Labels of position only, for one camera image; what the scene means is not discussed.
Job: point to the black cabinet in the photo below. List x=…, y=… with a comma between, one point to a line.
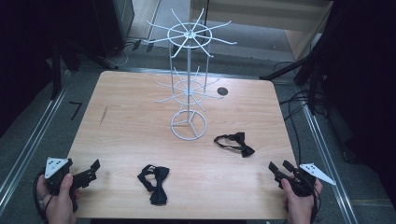
x=115, y=25

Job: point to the black stand post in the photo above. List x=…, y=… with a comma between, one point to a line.
x=56, y=71

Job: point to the light wooden board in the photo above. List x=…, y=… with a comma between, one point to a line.
x=258, y=14

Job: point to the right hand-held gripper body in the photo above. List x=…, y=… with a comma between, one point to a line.
x=303, y=183

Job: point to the black stand leg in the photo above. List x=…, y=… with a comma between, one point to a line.
x=286, y=70

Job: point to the person's right hand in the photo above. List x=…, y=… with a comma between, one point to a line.
x=300, y=208

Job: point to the person's left hand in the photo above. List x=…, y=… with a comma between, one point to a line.
x=59, y=205

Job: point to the black round table grommet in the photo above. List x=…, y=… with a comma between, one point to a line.
x=222, y=91

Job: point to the black bow tie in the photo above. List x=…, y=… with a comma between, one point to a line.
x=246, y=151
x=158, y=193

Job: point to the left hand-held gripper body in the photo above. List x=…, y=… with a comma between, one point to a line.
x=56, y=168

